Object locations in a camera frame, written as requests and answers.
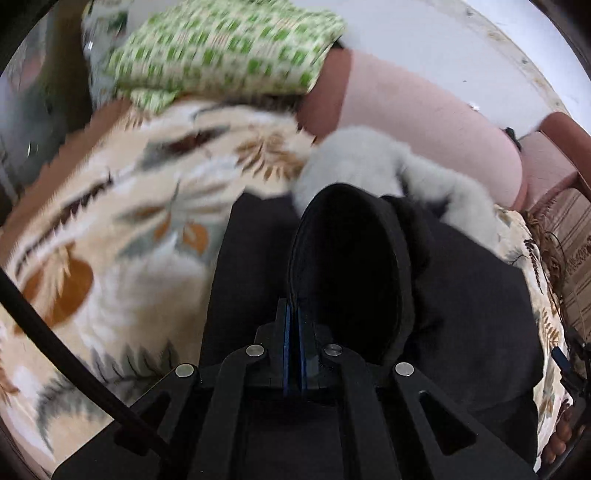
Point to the pink padded chair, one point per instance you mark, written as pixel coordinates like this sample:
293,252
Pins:
554,157

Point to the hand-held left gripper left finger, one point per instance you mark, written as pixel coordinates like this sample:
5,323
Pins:
288,350

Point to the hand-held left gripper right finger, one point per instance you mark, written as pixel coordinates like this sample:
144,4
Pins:
303,350

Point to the person's right hand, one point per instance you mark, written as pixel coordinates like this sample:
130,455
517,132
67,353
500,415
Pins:
561,438

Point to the pink padded headboard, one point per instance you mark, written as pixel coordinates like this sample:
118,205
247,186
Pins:
415,120

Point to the green checked pillow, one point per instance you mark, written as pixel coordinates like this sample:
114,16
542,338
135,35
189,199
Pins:
221,50

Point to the black hooded jacket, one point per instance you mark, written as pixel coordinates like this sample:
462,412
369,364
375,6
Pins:
461,295

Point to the grey fluffy cloth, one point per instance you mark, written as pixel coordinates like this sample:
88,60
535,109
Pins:
355,157

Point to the beige striped cloth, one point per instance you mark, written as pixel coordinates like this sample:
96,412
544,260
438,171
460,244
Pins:
572,240

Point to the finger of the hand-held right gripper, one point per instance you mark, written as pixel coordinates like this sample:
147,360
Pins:
559,357

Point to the beige floral leaf blanket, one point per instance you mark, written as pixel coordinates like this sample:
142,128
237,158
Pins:
124,221

